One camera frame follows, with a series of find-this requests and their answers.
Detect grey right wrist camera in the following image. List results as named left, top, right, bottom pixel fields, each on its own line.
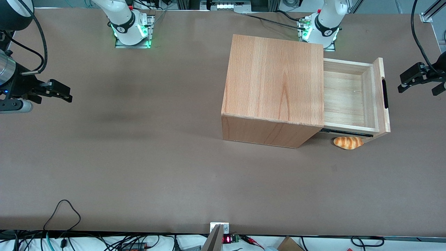
left=0, top=99, right=34, bottom=114

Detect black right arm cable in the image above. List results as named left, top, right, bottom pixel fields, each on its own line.
left=17, top=0, right=48, bottom=75

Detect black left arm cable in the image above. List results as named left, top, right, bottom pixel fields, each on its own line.
left=411, top=0, right=437, bottom=71

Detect short black table cable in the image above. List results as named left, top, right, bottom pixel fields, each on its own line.
left=276, top=10, right=304, bottom=22

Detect lit white control box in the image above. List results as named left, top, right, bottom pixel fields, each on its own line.
left=206, top=0, right=252, bottom=12

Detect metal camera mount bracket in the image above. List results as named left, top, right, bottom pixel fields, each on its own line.
left=201, top=222, right=230, bottom=251

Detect thin black looped cable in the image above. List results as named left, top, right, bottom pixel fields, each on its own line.
left=43, top=199, right=82, bottom=241

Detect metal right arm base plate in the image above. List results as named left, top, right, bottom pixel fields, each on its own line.
left=115, top=14, right=156, bottom=49

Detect black coiled floor cable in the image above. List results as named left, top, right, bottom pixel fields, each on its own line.
left=351, top=236, right=385, bottom=247

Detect red black clip leads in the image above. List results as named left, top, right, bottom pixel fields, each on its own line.
left=240, top=235, right=266, bottom=250

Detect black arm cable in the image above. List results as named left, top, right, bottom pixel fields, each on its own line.
left=17, top=0, right=48, bottom=75
left=411, top=0, right=437, bottom=71

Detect aluminium frame bracket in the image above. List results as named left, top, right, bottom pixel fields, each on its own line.
left=420, top=0, right=446, bottom=23

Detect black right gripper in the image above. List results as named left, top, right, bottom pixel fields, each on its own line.
left=0, top=71, right=73, bottom=105

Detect wooden drawer with black handle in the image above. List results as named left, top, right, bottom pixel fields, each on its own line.
left=319, top=57, right=391, bottom=143

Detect brown cardboard piece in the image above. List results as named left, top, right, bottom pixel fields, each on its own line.
left=277, top=236, right=306, bottom=251

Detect orange striped bread roll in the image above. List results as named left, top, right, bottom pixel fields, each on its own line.
left=333, top=136, right=364, bottom=150

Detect long black table cable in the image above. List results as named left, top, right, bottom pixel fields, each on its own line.
left=243, top=13, right=307, bottom=30

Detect wooden drawer cabinet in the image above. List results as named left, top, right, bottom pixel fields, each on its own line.
left=221, top=34, right=325, bottom=149

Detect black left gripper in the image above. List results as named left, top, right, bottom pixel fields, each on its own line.
left=398, top=51, right=446, bottom=97

